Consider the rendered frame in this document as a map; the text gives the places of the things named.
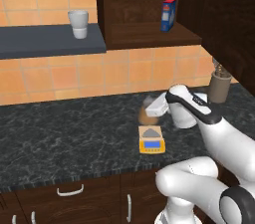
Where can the grey-brown utensil pot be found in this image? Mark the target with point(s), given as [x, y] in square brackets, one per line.
[219, 88]

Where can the white cup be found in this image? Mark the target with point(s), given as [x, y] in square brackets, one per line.
[79, 22]

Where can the dark wood cupboard door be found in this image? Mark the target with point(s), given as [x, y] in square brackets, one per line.
[142, 198]

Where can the blue and red box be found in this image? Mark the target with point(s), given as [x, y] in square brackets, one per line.
[168, 15]

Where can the dark wood drawer front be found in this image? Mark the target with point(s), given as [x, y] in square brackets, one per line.
[93, 191]

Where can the amber honey bottle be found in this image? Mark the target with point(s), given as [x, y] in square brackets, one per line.
[144, 119]

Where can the yellow digital scale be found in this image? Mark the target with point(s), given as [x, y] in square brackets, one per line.
[152, 144]

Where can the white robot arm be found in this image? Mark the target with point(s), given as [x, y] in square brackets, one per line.
[229, 141]

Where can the wooden utensils in pot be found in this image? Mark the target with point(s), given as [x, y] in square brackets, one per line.
[221, 68]

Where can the dark wood wall cabinet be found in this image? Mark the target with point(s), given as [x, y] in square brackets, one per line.
[139, 9]

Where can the dark wood cabinet door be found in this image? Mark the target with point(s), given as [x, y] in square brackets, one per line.
[232, 19]

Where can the dark grey wall shelf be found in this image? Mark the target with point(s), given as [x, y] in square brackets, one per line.
[50, 40]

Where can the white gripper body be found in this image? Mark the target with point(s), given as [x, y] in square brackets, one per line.
[158, 107]

